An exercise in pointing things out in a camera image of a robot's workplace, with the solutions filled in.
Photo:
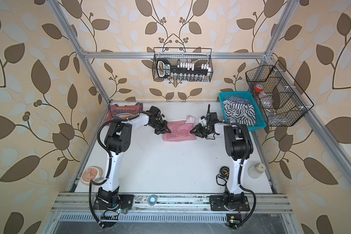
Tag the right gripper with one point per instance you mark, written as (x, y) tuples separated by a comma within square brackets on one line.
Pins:
[(198, 131)]

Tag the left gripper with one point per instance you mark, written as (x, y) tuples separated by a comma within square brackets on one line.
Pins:
[(164, 130)]

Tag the red white striped garment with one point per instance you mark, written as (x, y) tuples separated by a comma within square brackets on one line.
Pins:
[(180, 130)]

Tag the red tank top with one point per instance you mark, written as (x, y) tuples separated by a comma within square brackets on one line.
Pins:
[(123, 112)]

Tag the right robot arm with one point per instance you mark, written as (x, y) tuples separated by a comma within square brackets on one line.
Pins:
[(238, 146)]

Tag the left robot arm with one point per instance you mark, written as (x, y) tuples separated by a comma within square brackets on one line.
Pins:
[(114, 137)]

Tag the black white striped garment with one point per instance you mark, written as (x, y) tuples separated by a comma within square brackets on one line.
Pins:
[(239, 110)]

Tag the black tape measure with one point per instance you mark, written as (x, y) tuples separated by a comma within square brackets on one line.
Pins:
[(223, 176)]

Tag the black socket set tool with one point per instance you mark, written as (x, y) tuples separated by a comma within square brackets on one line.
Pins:
[(172, 68)]

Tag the teal plastic basket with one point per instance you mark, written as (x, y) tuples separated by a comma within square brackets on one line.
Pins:
[(260, 122)]

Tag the white plastic bottle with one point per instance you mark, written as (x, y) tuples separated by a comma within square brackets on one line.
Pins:
[(256, 170)]

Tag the red capped plastic bottle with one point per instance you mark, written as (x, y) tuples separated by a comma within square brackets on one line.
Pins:
[(265, 100)]

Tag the round blue button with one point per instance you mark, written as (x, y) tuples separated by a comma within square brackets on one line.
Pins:
[(152, 200)]

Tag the round tan pad dish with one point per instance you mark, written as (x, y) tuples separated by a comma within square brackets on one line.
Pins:
[(91, 173)]

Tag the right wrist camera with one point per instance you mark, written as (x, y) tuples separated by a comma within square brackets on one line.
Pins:
[(203, 121)]

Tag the back wire basket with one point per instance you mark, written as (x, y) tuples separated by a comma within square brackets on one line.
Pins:
[(183, 53)]

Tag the wire basket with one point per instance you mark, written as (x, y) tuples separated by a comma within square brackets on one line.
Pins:
[(183, 53), (290, 99)]

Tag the right wire basket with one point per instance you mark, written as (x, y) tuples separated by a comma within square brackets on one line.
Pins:
[(290, 99)]

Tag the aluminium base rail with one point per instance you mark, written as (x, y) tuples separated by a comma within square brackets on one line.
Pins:
[(168, 203)]

